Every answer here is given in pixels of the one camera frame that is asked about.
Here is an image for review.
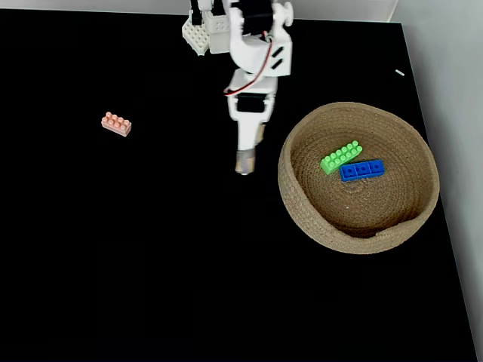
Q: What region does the green lego block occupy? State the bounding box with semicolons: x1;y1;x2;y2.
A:
319;140;365;176

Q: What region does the blue lego block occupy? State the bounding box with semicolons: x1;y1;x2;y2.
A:
339;159;386;183

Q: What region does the pink lego block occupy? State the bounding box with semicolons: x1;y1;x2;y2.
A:
100;111;133;137

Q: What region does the red servo cable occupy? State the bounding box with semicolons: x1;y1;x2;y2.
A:
223;32;275;96

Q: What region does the woven rope basket tray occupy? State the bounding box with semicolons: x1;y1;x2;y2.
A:
277;101;441;255

